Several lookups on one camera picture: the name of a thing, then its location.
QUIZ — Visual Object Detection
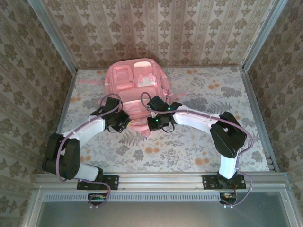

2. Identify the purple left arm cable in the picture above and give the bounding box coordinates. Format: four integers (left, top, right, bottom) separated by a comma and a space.
56, 93, 122, 207

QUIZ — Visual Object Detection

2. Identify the aluminium mounting rail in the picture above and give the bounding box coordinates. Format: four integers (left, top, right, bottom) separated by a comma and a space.
34, 172, 291, 191

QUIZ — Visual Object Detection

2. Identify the slotted grey cable duct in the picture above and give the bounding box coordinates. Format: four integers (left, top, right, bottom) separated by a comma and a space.
42, 192, 224, 202

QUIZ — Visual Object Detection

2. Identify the pink backpack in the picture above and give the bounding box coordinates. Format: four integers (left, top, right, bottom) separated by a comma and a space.
78, 58, 185, 138

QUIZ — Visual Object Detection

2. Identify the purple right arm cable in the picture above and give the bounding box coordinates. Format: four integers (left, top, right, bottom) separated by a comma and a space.
141, 91, 255, 209

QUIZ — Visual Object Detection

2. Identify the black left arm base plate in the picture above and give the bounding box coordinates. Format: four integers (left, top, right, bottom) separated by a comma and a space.
77, 175, 119, 191

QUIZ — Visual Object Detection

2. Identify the aluminium corner post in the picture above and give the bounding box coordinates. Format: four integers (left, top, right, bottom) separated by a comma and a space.
27, 0, 79, 73
241, 0, 288, 71

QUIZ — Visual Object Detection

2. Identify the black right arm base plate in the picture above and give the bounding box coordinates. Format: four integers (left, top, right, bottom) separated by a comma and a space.
203, 174, 247, 191

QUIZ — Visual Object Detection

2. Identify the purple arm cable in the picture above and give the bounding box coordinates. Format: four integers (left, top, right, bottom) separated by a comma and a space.
141, 91, 255, 209
56, 93, 122, 207

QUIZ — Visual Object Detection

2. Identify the grey metal sheet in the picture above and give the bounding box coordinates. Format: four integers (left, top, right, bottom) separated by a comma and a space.
35, 201, 293, 227

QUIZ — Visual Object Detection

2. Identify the aluminium table side rail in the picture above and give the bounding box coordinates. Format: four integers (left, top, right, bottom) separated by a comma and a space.
240, 67, 280, 173

